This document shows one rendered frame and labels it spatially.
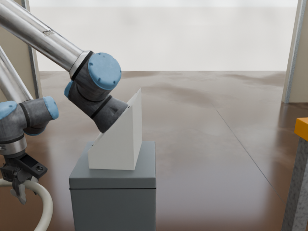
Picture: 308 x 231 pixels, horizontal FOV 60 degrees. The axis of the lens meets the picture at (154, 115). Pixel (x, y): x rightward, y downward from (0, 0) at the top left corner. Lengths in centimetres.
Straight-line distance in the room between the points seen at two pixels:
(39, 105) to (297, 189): 125
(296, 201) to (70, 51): 128
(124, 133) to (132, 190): 27
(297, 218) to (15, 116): 139
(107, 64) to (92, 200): 63
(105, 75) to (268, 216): 189
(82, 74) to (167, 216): 156
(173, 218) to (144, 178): 113
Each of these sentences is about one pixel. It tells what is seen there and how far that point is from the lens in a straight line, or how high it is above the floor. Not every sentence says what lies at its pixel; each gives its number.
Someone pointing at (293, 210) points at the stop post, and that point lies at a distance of 161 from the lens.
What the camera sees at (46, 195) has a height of 96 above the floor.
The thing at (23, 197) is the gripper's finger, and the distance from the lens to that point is 112.
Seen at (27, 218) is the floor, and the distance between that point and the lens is 255.
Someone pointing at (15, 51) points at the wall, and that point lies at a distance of 566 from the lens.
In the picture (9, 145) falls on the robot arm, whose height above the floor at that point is 112.
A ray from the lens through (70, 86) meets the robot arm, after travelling 127.
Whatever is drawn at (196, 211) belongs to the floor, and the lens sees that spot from 243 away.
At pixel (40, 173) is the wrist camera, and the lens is 103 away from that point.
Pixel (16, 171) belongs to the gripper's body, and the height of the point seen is 102.
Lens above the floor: 152
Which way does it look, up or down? 19 degrees down
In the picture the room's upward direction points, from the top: straight up
